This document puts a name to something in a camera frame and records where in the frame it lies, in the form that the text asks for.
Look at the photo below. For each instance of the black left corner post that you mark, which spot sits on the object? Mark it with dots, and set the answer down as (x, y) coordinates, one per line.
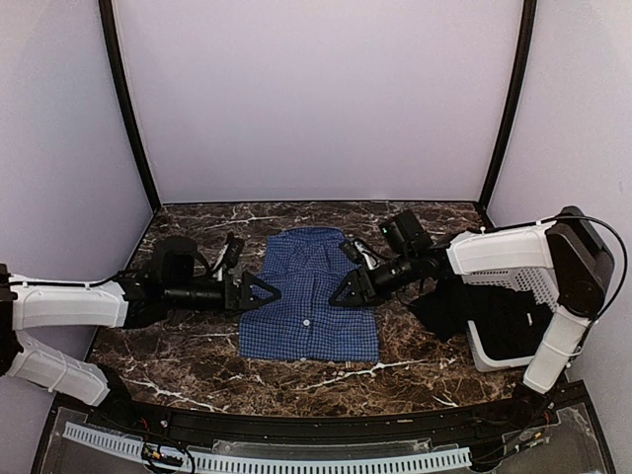
(127, 112)

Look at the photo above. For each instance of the black right corner post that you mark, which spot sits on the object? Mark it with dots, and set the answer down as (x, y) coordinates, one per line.
(520, 61)

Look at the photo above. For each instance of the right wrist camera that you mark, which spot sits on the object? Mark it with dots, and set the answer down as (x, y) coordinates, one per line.
(359, 253)

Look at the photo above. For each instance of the black corner post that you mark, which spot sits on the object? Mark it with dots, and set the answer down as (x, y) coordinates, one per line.
(520, 61)
(127, 112)

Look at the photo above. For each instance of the white plastic laundry basket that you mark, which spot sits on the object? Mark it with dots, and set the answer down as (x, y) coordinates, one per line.
(506, 337)

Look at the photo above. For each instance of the blue checkered shirt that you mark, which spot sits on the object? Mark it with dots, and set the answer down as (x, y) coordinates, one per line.
(307, 265)

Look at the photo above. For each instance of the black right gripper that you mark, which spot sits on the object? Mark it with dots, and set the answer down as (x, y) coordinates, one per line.
(360, 282)

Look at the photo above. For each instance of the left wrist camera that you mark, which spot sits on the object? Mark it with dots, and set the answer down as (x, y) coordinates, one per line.
(229, 255)

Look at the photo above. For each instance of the black front table rail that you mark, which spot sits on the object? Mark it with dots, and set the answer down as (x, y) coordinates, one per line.
(481, 424)

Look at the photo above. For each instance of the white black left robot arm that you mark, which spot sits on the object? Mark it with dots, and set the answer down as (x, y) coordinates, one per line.
(177, 276)

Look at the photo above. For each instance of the white slotted cable duct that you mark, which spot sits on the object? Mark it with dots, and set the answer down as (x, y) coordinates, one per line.
(248, 457)

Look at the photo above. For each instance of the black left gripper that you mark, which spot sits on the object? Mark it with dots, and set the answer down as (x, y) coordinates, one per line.
(241, 291)

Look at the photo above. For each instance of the black garment in basket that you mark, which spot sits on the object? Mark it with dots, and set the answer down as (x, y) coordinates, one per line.
(446, 310)

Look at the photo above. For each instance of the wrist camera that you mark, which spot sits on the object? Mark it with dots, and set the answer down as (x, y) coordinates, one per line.
(229, 255)
(359, 253)

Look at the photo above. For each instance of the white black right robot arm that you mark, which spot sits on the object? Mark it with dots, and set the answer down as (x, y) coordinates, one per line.
(560, 260)

